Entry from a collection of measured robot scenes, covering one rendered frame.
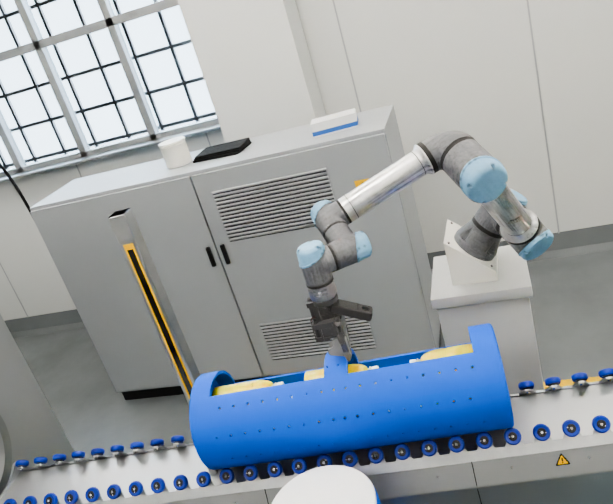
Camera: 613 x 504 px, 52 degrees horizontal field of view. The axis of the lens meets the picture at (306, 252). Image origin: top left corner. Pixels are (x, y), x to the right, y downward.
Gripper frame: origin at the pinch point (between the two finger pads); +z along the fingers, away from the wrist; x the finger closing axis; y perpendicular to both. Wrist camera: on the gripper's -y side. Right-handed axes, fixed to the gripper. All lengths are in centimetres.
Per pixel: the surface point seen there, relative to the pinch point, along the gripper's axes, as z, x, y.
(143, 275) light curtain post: -25, -30, 65
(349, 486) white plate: 19.5, 28.4, 3.9
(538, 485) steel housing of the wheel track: 42, 13, -42
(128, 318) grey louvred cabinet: 59, -176, 167
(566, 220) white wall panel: 101, -276, -114
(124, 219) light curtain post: -45, -30, 64
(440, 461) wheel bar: 31.0, 11.6, -18.1
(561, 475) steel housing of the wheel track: 39, 14, -49
